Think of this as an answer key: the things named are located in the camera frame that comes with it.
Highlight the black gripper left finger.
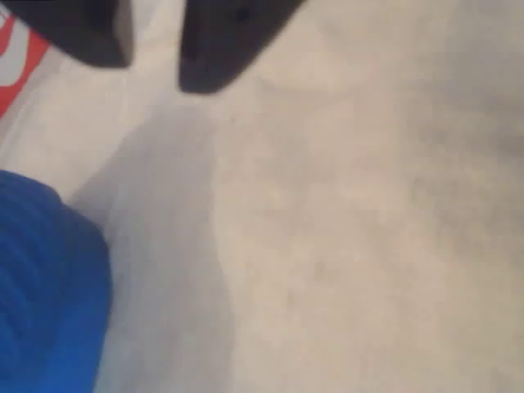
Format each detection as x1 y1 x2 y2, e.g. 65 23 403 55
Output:
0 0 135 70

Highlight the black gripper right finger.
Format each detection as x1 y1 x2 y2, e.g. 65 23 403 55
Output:
177 0 306 96

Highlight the blue plastic cup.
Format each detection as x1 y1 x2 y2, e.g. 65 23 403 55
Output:
0 169 115 393

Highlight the red and white object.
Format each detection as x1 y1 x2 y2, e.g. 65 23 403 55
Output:
0 7 53 120

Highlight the white creased cloth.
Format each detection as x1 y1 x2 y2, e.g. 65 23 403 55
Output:
0 0 524 393

